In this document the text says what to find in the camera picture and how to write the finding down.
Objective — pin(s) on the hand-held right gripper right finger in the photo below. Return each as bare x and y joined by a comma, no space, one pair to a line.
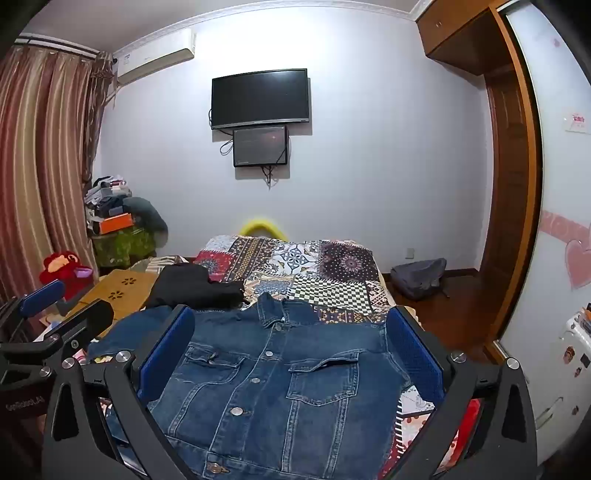
415,355

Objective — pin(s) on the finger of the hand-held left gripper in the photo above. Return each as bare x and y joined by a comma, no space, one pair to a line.
87,318
41,295

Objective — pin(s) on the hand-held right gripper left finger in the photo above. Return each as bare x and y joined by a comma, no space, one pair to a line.
168,355

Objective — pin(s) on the red plush toy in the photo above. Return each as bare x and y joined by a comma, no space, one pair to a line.
62,267

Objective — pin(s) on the brown cardboard box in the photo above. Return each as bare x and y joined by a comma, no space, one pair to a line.
120,286

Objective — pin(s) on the black garment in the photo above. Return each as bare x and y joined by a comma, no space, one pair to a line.
194,286

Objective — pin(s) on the grey backpack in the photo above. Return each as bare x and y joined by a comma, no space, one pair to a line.
418,277

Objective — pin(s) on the striped pillow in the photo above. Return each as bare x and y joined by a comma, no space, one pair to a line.
157,265

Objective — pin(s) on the orange box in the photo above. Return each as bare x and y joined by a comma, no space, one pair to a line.
115,224

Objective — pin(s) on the patchwork bedspread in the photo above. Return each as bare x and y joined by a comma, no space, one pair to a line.
323,286

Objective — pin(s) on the dark grey cushion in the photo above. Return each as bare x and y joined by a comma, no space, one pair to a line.
147,214

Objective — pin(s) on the pile of clutter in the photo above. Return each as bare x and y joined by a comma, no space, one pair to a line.
106,194

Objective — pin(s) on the striped brown curtain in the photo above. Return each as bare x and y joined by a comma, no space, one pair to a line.
37,161

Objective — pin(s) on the white cabinet with stickers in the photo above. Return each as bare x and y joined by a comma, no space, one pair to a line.
568,383

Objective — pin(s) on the yellow curved cushion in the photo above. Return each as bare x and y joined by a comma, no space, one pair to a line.
261,224

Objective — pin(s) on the wooden door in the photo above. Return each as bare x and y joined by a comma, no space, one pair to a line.
508,207

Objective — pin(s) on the pink heart sticker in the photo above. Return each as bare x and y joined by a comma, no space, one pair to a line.
579,263

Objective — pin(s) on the pink ribbon sticker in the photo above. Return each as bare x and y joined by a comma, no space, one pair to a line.
556,224

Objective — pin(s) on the white sliding wardrobe door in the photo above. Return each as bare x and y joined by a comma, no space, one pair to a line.
558,175

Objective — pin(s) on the white air conditioner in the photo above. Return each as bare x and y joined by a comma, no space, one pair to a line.
152,55

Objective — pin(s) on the pink label sticker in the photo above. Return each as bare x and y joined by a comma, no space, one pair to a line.
575,122

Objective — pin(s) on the wooden overhead cabinet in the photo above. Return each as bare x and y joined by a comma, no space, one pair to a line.
457,32

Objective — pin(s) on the small wall monitor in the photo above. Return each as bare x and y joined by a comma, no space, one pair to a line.
258,145

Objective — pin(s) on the large wall television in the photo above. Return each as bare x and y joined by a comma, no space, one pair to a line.
258,99

